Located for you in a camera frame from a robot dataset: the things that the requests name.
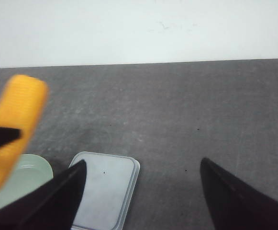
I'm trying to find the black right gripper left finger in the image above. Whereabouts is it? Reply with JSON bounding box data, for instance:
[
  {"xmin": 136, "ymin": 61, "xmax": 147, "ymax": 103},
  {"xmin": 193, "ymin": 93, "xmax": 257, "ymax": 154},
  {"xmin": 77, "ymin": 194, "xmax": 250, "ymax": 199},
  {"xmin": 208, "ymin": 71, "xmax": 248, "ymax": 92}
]
[{"xmin": 0, "ymin": 160, "xmax": 87, "ymax": 230}]

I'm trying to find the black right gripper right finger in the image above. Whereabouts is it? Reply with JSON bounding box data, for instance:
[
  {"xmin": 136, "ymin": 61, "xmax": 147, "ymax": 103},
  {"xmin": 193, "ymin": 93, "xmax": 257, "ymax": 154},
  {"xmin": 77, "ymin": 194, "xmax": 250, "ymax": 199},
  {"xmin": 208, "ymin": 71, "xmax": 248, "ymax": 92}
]
[{"xmin": 200, "ymin": 158, "xmax": 278, "ymax": 230}]

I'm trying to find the yellow corn cob piece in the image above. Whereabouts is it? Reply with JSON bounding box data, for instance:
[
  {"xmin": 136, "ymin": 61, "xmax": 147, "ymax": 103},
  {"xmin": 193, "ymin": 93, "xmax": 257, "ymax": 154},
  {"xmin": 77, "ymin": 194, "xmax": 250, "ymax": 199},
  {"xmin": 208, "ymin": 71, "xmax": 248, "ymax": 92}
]
[{"xmin": 0, "ymin": 75, "xmax": 49, "ymax": 189}]

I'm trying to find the green shallow plate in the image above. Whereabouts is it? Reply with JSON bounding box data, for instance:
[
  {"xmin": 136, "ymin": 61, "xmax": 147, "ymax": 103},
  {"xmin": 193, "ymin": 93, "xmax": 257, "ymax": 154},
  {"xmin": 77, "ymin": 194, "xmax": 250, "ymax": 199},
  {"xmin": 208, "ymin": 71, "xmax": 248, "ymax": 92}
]
[{"xmin": 0, "ymin": 154, "xmax": 53, "ymax": 209}]

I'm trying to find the silver digital kitchen scale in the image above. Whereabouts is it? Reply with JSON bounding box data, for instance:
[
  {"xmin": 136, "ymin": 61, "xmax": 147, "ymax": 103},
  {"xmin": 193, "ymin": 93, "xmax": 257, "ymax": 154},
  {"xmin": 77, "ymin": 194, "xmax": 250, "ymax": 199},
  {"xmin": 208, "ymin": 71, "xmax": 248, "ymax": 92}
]
[{"xmin": 70, "ymin": 151, "xmax": 140, "ymax": 230}]

